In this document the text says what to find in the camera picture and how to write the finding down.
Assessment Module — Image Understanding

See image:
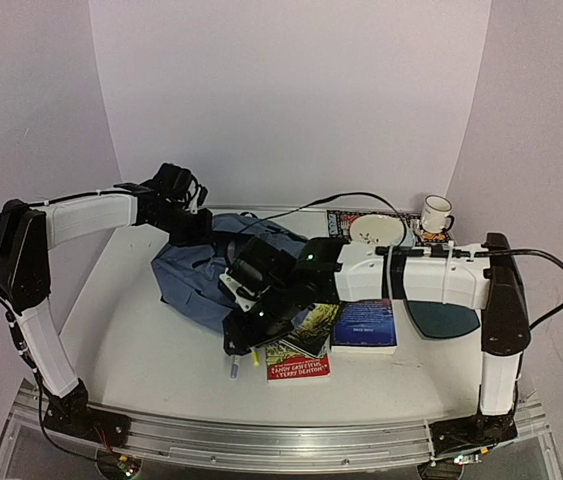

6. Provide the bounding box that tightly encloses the green fantasy cover book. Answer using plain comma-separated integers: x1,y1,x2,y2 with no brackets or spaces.
266,304,340,359

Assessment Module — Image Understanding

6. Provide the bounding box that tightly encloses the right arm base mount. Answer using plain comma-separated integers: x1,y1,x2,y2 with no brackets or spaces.
429,413,518,460

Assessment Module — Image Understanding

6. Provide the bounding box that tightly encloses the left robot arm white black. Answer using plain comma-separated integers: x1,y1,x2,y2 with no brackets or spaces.
0,163,212,399

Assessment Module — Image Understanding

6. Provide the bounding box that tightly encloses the white yellow highlighter pen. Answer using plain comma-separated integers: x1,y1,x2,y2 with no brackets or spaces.
251,351,261,367

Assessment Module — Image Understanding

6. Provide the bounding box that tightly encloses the red treehouse comic book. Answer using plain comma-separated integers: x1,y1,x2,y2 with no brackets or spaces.
265,343,331,384

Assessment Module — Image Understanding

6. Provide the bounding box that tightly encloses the blue student backpack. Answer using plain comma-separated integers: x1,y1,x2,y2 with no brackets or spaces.
151,213,307,334

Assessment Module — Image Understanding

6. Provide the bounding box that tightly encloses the white enamel mug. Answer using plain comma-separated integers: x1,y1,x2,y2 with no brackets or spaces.
420,195,455,234

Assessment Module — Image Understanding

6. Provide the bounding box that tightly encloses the blue orange back-cover book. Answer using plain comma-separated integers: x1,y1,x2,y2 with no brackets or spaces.
330,300,397,355

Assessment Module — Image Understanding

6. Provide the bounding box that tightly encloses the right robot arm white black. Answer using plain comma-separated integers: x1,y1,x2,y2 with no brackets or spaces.
219,233,531,416

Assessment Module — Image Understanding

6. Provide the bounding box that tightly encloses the patterned black placemat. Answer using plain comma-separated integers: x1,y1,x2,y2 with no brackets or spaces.
327,210,452,248

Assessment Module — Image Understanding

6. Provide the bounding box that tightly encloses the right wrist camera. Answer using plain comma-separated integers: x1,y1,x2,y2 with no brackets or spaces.
219,260,267,312

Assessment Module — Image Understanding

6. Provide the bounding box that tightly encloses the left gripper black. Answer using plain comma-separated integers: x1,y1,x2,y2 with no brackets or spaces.
152,203,218,248

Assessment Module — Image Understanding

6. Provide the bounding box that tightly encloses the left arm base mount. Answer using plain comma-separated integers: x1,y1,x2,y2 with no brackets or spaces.
43,402,131,448

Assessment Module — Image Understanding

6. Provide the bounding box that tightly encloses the white pen purple cap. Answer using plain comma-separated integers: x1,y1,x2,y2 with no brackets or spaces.
230,356,240,380

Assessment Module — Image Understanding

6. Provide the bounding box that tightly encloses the aluminium table front rail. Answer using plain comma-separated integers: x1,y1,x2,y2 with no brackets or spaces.
0,383,563,479

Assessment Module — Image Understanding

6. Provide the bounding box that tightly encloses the dark teal square plate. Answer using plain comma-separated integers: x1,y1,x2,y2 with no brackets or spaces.
404,300,480,340

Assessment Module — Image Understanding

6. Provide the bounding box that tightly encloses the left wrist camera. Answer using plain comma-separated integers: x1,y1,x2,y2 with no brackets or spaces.
182,175,208,214

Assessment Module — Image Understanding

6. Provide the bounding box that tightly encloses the cream and blue plate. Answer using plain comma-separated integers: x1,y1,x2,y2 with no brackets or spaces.
349,214,416,248

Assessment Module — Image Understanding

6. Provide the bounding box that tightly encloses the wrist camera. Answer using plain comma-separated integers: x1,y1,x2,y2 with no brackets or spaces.
219,260,267,312
182,175,208,214

